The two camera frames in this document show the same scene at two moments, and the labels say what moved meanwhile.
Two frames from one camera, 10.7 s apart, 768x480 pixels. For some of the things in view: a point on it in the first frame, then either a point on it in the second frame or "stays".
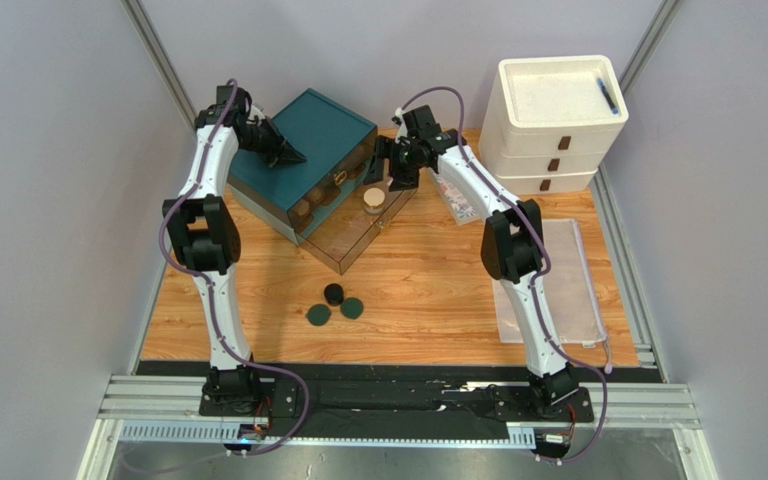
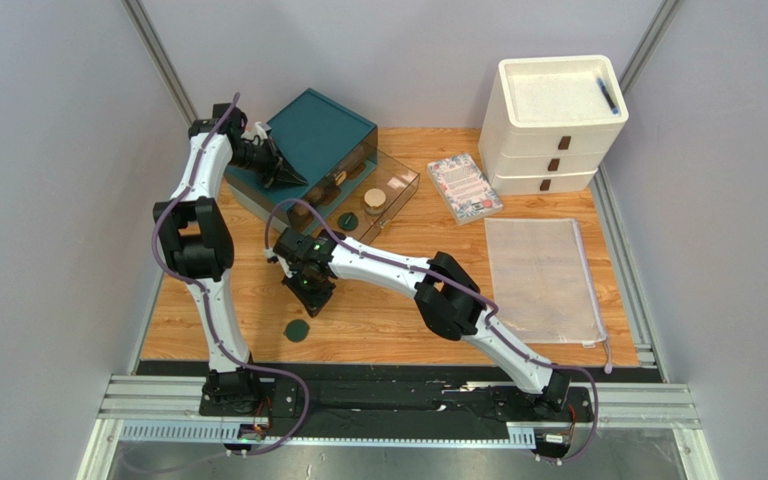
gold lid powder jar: [374, 199] stays
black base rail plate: [379, 396] stays
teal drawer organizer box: [335, 144] stays
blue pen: [610, 102] stays
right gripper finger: [403, 181] -> [312, 304]
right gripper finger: [382, 150] -> [324, 295]
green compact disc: [352, 308] -> [348, 221]
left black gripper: [283, 153] -> [278, 169]
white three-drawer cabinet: [550, 120] stays
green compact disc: [318, 314] -> [296, 330]
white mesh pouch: [568, 283] stays
